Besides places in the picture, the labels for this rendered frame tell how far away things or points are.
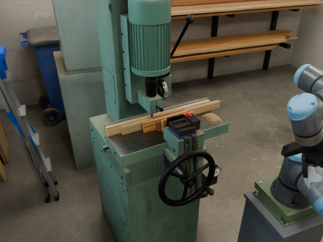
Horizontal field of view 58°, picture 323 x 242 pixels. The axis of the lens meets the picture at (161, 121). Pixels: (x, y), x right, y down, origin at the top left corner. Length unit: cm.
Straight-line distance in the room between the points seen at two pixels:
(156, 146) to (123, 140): 16
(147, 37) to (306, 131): 68
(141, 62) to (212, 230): 134
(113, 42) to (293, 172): 101
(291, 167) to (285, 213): 22
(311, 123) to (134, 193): 84
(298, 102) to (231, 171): 169
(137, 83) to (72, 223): 122
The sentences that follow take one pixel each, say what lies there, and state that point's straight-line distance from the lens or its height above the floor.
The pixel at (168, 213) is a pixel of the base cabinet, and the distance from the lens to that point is 168.
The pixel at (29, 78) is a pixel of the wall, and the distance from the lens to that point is 380.
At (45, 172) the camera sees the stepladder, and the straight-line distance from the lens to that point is 228.
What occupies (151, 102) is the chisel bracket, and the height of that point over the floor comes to 106.
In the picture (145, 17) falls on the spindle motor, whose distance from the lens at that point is 120.
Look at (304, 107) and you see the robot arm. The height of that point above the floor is 125.
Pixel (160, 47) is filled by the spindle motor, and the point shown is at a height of 132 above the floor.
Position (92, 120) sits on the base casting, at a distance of 176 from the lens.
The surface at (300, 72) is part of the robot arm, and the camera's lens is 118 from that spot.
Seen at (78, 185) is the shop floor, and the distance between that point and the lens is 254.
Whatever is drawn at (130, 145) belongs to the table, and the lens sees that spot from 134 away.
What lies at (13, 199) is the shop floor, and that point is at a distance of 261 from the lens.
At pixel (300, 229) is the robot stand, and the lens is 158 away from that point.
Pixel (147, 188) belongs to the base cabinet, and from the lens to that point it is 147.
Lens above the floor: 168
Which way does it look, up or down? 31 degrees down
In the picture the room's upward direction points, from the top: straight up
